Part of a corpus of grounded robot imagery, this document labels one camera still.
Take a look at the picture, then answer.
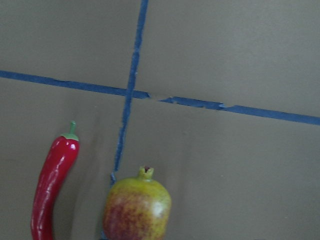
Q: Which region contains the red chili pepper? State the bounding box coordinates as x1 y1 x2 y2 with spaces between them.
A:
30 120 80 240

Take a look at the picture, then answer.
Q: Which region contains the red-yellow pomegranate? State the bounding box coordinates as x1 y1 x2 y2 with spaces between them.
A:
103 166 172 240

